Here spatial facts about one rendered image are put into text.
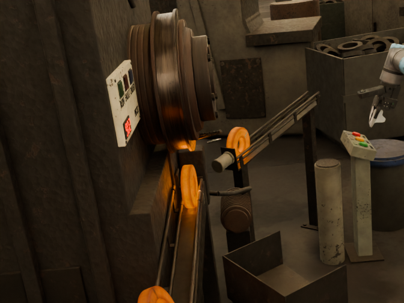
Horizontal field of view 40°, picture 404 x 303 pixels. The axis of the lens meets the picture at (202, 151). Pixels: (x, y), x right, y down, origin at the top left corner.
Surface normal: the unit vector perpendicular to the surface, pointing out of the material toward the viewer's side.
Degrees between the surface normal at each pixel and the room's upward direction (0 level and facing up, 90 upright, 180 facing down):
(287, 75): 90
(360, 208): 90
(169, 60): 62
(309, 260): 0
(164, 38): 42
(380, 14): 90
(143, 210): 0
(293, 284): 5
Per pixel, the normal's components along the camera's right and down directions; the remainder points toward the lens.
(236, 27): -0.28, 0.35
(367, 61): 0.22, 0.29
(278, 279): -0.07, -0.91
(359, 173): -0.04, 0.33
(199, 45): -0.13, -0.67
